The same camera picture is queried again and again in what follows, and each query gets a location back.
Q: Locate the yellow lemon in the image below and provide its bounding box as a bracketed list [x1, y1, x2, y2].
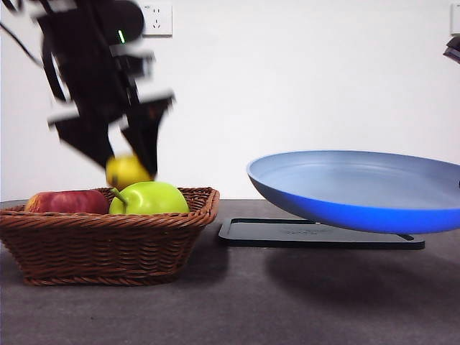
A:
[105, 154, 154, 191]

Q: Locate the thin black cable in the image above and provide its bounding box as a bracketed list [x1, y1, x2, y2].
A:
[0, 22, 45, 68]

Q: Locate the black rectangular tray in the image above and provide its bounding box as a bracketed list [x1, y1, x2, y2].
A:
[218, 217, 426, 250]

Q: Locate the brown wicker basket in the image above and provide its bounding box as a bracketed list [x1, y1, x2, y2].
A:
[0, 186, 221, 288]

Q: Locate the green apple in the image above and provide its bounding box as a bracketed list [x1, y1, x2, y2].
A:
[109, 181, 190, 216]

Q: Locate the blue round plate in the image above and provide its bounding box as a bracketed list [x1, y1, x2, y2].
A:
[246, 149, 460, 234]

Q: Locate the red apple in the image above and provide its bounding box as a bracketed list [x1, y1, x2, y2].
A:
[24, 189, 110, 216]

